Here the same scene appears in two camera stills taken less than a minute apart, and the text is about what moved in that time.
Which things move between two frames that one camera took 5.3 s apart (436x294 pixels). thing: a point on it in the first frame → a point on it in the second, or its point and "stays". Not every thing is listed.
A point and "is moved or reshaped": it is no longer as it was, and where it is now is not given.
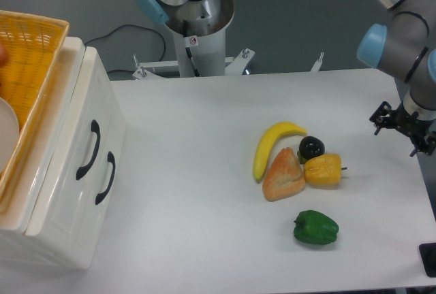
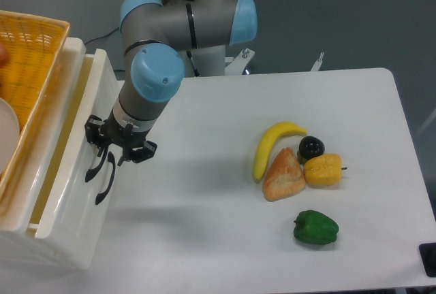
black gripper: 418,130 → 100,133
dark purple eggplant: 309,147 stays
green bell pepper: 313,227 stays
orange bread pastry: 285,177 stays
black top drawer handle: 95,127 → 90,173
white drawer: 84,194 is moved or reshaped
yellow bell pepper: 323,170 stays
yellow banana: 272,135 stays
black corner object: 428,254 stays
